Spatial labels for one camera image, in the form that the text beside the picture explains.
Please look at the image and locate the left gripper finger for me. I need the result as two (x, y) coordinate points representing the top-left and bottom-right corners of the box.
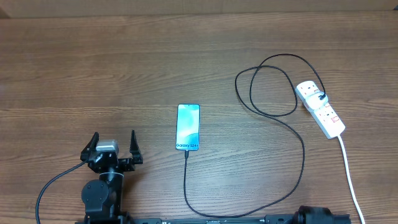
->
(80, 132), (99, 161)
(129, 130), (143, 164)

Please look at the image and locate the black USB charging cable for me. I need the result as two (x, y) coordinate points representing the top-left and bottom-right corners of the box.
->
(182, 53), (327, 218)

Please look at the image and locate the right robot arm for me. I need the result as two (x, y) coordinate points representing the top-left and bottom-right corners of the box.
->
(293, 206), (334, 224)

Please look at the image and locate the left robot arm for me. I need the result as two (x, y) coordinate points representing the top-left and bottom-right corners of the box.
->
(80, 131), (143, 223)

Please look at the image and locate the white charger plug adapter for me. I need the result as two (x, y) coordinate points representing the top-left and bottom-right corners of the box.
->
(304, 92), (328, 111)

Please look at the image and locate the white power strip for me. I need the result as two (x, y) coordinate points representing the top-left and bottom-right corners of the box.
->
(295, 81), (345, 139)

